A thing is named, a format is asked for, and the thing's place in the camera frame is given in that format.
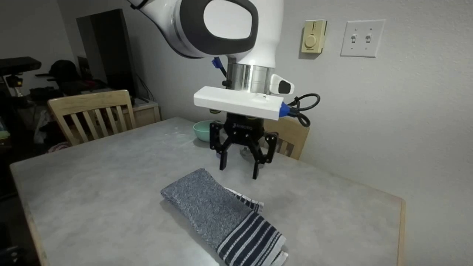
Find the dark clutter pile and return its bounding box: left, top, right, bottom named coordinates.
left=0, top=56, right=92, bottom=145

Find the teal ceramic bowl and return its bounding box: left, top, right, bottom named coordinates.
left=192, top=120, right=211, bottom=142

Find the beige dimmer wall switch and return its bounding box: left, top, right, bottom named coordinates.
left=302, top=21, right=327, bottom=55

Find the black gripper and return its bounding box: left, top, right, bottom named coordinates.
left=210, top=114, right=278, bottom=179

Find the blue striped towel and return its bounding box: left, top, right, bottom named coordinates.
left=161, top=169, right=288, bottom=266

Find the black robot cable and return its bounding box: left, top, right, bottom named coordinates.
left=282, top=92, right=322, bottom=129

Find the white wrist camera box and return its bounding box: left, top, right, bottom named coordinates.
left=194, top=86, right=287, bottom=120

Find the wooden chair at table end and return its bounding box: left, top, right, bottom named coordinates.
left=47, top=90, right=136, bottom=145

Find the white double light switch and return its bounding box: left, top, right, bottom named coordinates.
left=340, top=19, right=386, bottom=58

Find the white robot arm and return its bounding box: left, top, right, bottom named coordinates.
left=127, top=0, right=294, bottom=167

